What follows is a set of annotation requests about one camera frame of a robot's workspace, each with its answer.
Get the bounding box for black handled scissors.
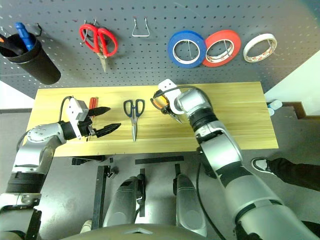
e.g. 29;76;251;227
123;98;146;143

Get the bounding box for black table frame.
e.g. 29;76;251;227
71;154;185;231

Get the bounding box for silver wire loop hook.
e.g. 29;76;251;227
131;16;152;38

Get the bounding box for red tape roll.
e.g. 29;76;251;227
201;29;242;68

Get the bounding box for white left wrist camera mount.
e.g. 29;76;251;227
66;97;90;140

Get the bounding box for silver left robot leg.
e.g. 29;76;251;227
102;174;147;229

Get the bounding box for black and white sneaker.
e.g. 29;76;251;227
250;156;276;176

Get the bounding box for red-handled screwdriver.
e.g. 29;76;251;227
86;97;99;142

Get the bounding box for blue and white small object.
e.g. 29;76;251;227
265;99;284;116

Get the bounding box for grey perforated pegboard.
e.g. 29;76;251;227
0;0;320;100

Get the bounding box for orange and black handled tool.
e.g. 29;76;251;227
0;34;26;58

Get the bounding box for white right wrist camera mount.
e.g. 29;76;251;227
158;78;186;116

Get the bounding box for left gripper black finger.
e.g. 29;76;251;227
94;122;122;139
88;106;112;118

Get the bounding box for metal tape peg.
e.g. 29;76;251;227
185;39;195;60
222;39;233;58
264;33;277;55

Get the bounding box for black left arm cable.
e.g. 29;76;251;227
59;95;75;124

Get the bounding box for person's black trouser leg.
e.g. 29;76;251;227
267;157;320;193

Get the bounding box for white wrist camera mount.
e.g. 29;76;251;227
66;97;90;140
158;78;186;116

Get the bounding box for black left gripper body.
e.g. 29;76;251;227
76;115;97;138

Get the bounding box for silver right robot leg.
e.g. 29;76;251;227
172;172;208;238

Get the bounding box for red-handled scissors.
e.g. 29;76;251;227
79;23;119;74

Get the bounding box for blue tape roll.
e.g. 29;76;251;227
167;30;208;69

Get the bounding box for black cup holder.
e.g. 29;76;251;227
0;33;62;85

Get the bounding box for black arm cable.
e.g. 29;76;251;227
59;95;75;124
174;85;212;109

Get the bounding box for grey robot torso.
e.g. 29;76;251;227
61;223;203;240

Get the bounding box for silver robot leg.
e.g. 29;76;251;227
172;172;208;238
102;174;147;229

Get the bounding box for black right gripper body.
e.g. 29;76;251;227
160;96;177;117

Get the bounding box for orange-handled pliers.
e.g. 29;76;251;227
149;90;185;125

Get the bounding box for metal scissors hook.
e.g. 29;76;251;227
80;18;99;46

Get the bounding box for white tape roll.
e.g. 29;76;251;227
243;33;278;63

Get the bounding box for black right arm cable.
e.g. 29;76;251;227
174;85;212;109

